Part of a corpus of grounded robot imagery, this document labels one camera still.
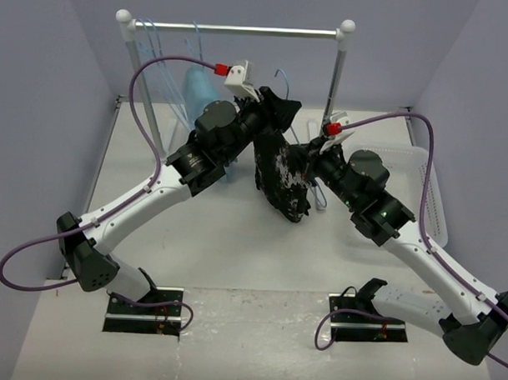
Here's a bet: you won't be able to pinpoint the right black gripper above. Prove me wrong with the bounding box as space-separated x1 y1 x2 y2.
286 131 362 209

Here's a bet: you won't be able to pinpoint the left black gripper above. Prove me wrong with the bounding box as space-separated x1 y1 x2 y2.
222 85 304 167

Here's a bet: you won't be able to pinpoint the blue wire trouser hanger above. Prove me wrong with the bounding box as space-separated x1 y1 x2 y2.
274 68 328 213

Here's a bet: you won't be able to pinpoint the black white patterned trousers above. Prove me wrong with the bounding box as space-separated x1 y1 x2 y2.
250 86 317 224

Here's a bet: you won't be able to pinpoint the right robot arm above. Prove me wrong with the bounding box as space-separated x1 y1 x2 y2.
305 138 508 365

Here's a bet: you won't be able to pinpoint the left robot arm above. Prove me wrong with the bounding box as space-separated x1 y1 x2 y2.
57 87 284 314

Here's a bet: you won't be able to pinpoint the light blue folded trousers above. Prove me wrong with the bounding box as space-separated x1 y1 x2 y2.
177 65 243 186

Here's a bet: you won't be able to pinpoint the clear plastic basket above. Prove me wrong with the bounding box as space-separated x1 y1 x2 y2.
345 142 449 247

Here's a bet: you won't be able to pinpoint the white metal clothes rack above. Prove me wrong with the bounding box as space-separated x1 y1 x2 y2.
116 9 356 163

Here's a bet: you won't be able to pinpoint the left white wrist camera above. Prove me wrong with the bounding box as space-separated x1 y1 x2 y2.
224 60 259 101

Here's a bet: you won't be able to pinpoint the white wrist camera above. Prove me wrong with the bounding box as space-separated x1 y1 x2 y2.
319 111 355 154
224 60 259 101

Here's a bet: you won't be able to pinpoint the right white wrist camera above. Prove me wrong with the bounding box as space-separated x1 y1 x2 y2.
319 111 355 154

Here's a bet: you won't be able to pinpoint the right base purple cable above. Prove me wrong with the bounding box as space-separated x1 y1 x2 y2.
312 304 395 353

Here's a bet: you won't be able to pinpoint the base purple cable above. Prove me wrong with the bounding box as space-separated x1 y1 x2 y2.
110 297 195 335
312 304 395 353

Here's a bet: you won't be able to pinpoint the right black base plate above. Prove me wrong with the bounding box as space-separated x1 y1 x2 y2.
329 293 408 343

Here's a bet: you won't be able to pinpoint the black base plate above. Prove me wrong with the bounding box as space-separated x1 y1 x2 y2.
329 293 408 343
103 295 182 337

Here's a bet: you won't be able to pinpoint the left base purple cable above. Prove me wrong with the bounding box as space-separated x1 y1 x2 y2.
110 297 195 335

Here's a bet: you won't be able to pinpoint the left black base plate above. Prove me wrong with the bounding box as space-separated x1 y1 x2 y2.
103 295 182 337

